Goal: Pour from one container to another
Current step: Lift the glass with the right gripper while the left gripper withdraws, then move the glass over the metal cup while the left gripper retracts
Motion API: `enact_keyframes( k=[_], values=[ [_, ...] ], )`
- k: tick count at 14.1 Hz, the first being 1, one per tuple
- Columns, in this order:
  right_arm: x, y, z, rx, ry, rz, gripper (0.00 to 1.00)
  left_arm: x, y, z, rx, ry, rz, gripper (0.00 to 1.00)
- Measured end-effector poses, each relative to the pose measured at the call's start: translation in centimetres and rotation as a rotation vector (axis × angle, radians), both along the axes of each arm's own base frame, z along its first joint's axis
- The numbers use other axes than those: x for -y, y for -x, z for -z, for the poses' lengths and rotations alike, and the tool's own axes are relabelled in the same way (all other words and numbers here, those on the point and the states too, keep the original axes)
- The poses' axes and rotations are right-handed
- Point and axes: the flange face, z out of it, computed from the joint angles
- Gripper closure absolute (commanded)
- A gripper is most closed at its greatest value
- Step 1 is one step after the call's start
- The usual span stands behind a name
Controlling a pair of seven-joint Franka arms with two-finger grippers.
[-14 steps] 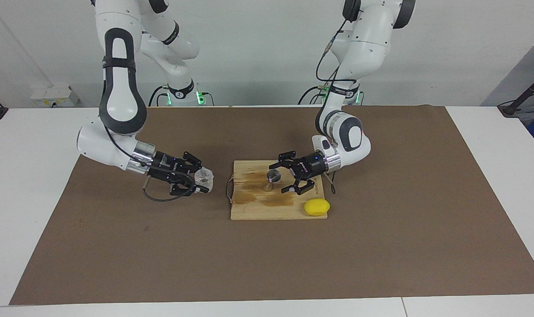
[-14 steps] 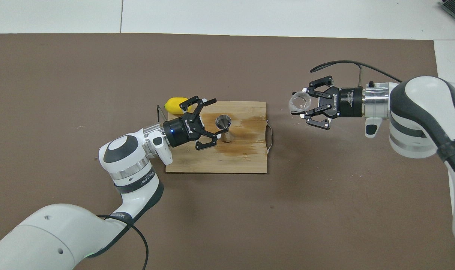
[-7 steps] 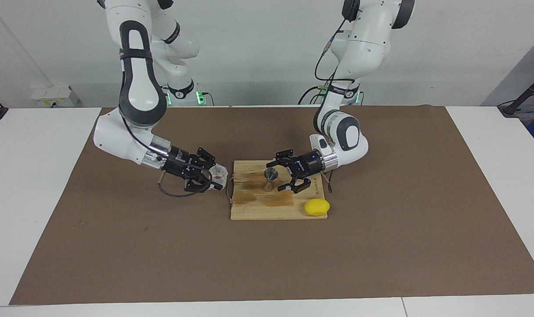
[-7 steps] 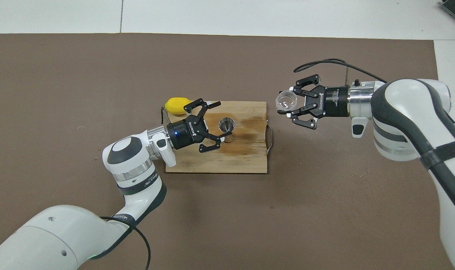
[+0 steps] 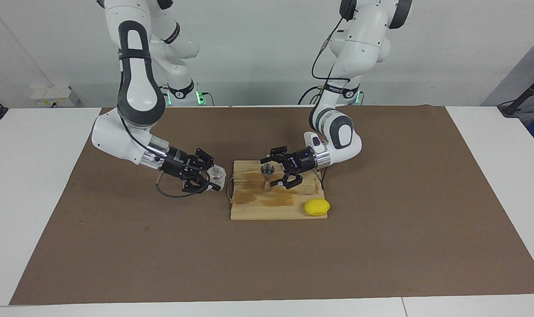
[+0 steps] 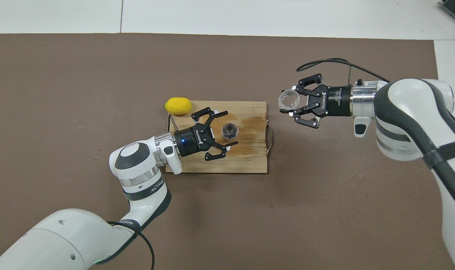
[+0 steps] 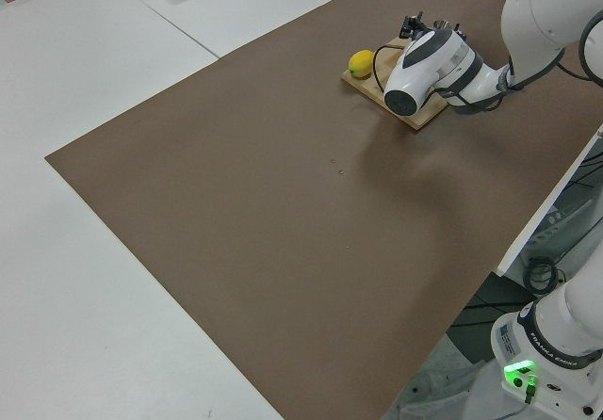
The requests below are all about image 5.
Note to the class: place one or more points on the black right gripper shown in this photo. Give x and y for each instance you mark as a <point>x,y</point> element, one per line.
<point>181,165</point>

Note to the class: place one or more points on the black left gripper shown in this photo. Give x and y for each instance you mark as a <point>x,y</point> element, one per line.
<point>300,163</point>

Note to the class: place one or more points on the clear glass cup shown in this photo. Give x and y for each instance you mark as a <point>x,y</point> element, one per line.
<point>217,175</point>

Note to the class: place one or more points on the metal jigger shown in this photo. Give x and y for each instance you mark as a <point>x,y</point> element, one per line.
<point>267,169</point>

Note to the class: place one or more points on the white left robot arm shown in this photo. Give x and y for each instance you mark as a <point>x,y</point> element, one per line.
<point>359,39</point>

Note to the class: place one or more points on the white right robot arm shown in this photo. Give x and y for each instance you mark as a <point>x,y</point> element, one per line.
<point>134,88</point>

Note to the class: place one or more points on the yellow lemon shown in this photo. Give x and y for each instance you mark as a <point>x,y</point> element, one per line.
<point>317,207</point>

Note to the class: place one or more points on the wooden cutting board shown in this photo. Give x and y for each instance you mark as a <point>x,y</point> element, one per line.
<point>258,211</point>

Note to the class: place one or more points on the brown table mat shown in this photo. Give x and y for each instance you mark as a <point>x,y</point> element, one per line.
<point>117,242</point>

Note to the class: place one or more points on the white power socket box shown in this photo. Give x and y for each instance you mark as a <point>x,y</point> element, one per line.
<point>51,94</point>

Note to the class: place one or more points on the black stand pole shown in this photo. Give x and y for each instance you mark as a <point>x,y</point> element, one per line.
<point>524,94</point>

